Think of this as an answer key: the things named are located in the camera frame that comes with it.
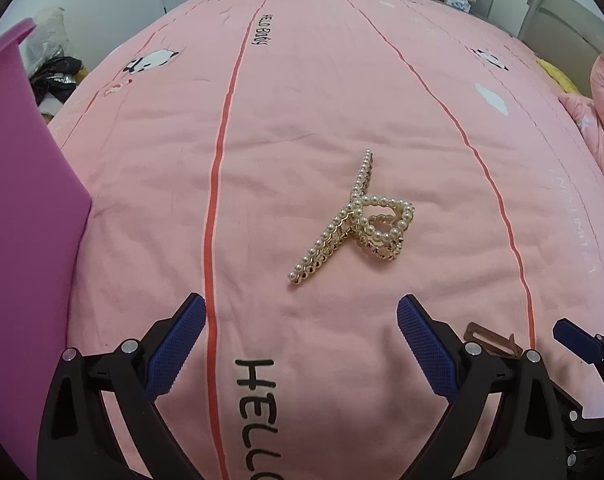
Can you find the brown rectangular hair clip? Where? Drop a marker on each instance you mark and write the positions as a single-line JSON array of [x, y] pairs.
[[492, 342]]

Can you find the beige padded headboard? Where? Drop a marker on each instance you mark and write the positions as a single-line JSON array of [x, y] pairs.
[[566, 34]]

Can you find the pink bed quilt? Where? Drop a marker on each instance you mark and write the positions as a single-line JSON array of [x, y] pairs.
[[220, 141]]

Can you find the purple plastic basin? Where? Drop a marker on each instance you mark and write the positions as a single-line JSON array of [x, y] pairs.
[[43, 214]]

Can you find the pearl hair claw clip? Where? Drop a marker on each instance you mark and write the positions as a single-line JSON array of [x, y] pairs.
[[377, 223]]

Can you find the black plastic bag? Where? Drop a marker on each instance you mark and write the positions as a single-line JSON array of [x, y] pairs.
[[56, 78]]

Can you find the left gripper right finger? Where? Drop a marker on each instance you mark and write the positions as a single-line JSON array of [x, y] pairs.
[[526, 440]]

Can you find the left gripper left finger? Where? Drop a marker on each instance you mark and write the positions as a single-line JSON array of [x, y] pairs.
[[76, 438]]

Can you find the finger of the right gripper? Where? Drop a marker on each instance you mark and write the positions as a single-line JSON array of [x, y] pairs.
[[586, 347]]

